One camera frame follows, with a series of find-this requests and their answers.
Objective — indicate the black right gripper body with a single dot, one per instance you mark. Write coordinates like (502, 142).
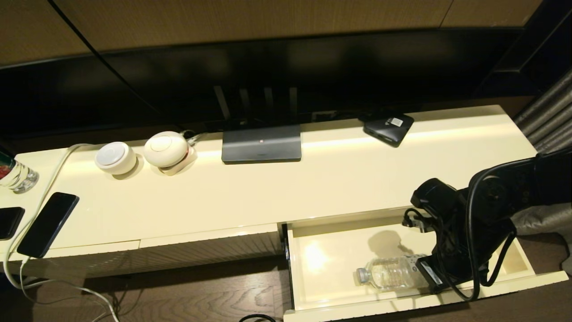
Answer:
(440, 268)

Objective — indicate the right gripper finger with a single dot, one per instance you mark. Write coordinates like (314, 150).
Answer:
(413, 222)

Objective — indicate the clear plastic water bottle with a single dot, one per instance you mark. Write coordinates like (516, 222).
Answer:
(389, 272)

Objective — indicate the wide cream drawer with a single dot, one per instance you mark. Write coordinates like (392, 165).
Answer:
(335, 286)

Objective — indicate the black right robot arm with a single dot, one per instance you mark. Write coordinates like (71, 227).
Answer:
(500, 201)

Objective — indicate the cream white low cabinet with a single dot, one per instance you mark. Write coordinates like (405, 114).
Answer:
(268, 188)

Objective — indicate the black box with white sticker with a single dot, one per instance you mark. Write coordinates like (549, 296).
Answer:
(386, 128)

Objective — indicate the grey router with antennas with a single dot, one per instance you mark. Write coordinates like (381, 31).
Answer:
(261, 146)

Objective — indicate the white dock under dome device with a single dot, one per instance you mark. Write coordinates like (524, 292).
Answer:
(186, 163)

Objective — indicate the white dome shaped device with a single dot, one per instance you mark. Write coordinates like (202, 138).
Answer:
(165, 148)

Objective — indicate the small white round speaker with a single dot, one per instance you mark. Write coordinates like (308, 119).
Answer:
(115, 158)

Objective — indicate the dark blue smartphone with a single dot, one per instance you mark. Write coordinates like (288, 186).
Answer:
(47, 224)

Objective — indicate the glass bottle with red label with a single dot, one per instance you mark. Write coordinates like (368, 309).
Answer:
(16, 175)

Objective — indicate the black smartphone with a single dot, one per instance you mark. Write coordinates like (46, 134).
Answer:
(8, 222)

